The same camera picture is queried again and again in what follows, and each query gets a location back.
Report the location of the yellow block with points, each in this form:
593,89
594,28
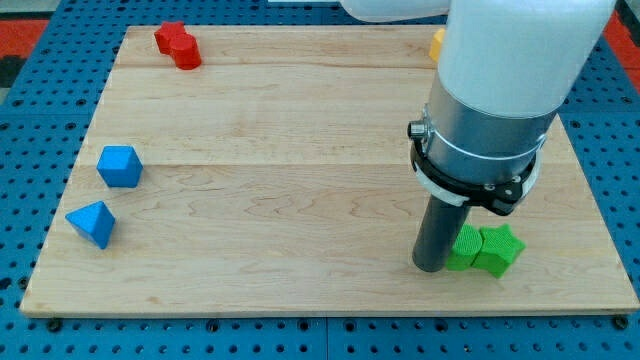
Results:
436,44

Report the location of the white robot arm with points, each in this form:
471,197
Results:
505,66

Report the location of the green cylinder block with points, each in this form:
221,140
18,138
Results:
467,246

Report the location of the red star block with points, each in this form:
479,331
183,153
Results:
167,31

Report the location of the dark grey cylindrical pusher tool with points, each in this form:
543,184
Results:
440,226

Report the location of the green star block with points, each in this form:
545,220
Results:
499,250

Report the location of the blue triangle block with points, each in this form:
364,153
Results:
94,222

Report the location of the wooden board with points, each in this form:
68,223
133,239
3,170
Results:
276,182

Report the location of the blue cube block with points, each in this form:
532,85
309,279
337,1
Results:
120,166

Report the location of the red cylinder block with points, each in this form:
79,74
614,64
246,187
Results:
185,52

